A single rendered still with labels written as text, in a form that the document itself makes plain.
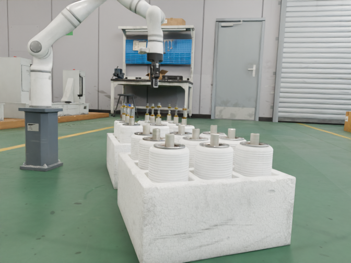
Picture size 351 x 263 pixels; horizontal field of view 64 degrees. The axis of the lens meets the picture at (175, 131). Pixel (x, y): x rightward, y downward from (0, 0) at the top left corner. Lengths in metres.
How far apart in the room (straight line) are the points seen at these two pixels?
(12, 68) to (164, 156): 3.37
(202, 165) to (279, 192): 0.21
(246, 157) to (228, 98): 5.44
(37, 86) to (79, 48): 5.73
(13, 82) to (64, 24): 2.44
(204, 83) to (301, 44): 2.07
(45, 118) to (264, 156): 1.07
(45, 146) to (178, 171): 0.96
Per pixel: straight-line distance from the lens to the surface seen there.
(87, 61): 7.06
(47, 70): 1.51
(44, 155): 1.49
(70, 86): 4.87
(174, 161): 0.62
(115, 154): 1.12
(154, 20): 1.33
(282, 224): 0.79
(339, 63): 6.50
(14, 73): 3.85
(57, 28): 1.49
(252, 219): 0.73
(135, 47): 6.48
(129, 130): 1.15
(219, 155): 0.66
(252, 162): 0.73
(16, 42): 8.18
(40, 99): 1.49
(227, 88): 6.16
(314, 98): 6.33
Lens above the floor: 0.36
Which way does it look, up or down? 6 degrees down
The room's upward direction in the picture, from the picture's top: 2 degrees clockwise
